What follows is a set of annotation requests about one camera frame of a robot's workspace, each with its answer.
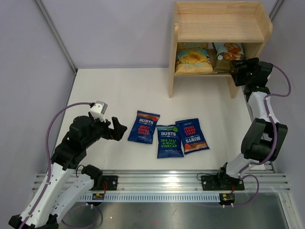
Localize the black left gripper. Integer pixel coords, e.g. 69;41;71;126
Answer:
83;114;127;148

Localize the light blue cassava chips bag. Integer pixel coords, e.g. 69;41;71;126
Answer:
213;42;245;72

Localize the blue Burts spicy chilli bag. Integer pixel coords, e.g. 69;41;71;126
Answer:
127;110;160;144

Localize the tan kettle chips bag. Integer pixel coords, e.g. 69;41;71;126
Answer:
175;42;213;74

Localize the blue Burts sea salt bag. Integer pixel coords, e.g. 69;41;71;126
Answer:
157;125;184;159

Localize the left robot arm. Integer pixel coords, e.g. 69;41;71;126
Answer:
9;115;127;229

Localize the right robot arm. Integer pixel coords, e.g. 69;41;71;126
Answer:
216;58;288;189

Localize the wooden two-tier shelf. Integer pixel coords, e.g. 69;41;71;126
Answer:
169;1;273;97

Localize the upside-down Burts spicy chilli bag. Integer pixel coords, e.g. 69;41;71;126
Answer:
175;118;210;155

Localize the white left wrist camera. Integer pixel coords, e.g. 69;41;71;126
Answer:
89;101;108;122

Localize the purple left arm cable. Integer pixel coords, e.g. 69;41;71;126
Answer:
18;102;103;229

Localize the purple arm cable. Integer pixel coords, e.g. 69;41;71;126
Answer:
195;64;293;208
18;102;103;229

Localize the black left base bracket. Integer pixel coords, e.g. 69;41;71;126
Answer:
91;175;118;191

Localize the black base bracket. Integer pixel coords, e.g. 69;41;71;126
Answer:
91;175;118;191
200;175;245;191

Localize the white slotted cable duct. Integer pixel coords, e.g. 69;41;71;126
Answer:
78;193;220;203

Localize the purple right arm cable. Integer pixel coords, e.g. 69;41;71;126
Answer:
195;64;293;208

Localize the black right base bracket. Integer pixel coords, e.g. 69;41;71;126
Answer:
200;175;245;191

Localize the aluminium mounting rail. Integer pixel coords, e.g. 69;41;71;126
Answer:
103;170;290;193

